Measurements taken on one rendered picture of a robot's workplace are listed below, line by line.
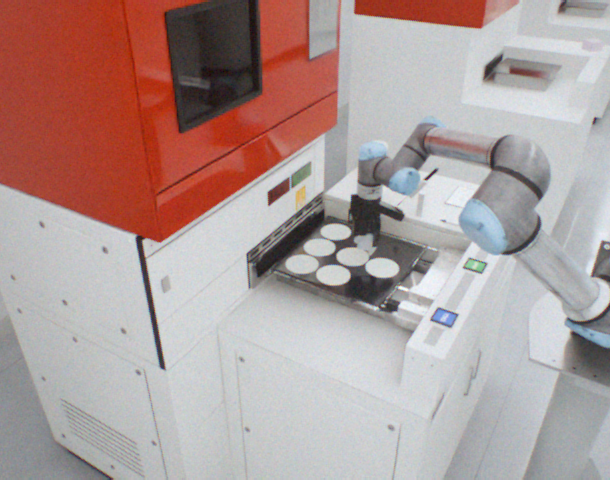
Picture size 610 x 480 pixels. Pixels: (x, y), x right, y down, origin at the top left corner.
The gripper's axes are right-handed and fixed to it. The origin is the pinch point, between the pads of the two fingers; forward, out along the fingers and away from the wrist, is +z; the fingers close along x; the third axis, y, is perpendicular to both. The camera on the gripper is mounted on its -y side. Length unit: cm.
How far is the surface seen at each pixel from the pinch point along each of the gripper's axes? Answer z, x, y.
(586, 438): 45, 45, -57
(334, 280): 1.3, 10.8, 14.4
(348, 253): 1.2, -1.9, 6.9
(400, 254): 1.4, 1.5, -8.9
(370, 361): 9.3, 36.7, 10.7
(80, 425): 61, -2, 99
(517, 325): 91, -52, -97
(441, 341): -4.7, 46.9, -2.9
